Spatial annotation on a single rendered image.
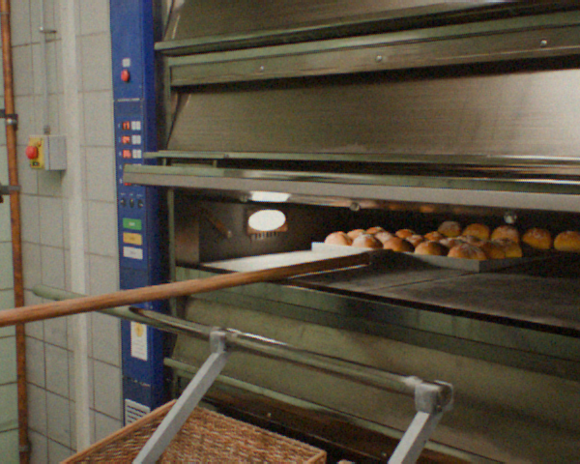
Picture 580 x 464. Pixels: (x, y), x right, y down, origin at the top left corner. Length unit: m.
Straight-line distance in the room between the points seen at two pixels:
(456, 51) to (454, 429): 0.68
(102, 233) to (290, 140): 0.87
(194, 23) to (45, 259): 1.05
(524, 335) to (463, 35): 0.53
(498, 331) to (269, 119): 0.73
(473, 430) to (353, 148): 0.58
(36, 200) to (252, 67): 1.14
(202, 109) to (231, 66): 0.16
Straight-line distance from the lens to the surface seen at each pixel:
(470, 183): 1.56
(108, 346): 2.82
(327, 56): 2.01
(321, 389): 2.07
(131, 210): 2.57
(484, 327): 1.76
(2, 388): 3.32
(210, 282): 2.07
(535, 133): 1.65
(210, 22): 2.31
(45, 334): 3.16
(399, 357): 1.94
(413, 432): 1.35
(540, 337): 1.69
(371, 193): 1.70
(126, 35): 2.57
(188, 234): 2.49
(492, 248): 2.43
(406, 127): 1.84
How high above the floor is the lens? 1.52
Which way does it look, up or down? 6 degrees down
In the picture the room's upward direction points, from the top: 1 degrees counter-clockwise
